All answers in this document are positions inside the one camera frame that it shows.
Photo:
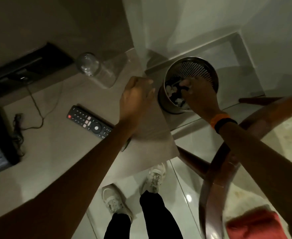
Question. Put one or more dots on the person's left hand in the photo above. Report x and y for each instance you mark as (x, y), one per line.
(134, 102)

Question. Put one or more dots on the person's right hand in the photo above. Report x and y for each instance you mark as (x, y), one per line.
(202, 98)

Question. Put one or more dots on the person's right fingers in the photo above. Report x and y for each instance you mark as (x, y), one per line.
(187, 84)

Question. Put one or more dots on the person's left fingers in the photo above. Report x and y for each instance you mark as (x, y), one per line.
(142, 85)

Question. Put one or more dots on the person's left forearm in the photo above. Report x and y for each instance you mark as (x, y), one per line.
(61, 191)

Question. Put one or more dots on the person's right forearm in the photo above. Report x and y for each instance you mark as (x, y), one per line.
(273, 176)

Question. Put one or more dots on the perforated metal waste bin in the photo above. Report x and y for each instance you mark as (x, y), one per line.
(186, 67)

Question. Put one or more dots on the crumpled white paper trash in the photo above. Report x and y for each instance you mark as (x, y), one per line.
(169, 90)

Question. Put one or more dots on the orange and black wristband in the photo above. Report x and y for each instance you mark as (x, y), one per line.
(220, 121)

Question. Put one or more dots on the black remote control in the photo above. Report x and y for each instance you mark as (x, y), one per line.
(86, 119)

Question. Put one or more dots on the person's right white sneaker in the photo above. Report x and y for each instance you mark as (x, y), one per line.
(154, 177)

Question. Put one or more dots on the person's white sneaker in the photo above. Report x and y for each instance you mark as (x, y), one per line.
(154, 177)
(114, 200)

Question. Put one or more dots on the dark wooden armchair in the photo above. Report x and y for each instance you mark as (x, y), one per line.
(214, 176)

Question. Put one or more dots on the beige chair seat cushion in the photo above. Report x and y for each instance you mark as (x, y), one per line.
(287, 131)

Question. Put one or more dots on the person's left white sneaker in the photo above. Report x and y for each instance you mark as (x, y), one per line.
(114, 200)

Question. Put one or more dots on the black television base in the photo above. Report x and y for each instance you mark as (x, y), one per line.
(23, 69)

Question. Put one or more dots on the person's right black trouser leg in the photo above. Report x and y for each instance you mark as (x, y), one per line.
(158, 219)

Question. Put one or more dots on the person's black trouser leg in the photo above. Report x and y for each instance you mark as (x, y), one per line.
(158, 219)
(117, 227)

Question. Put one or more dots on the person's left black trouser leg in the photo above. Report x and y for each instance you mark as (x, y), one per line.
(117, 227)

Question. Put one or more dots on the red cloth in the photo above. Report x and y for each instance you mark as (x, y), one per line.
(257, 226)

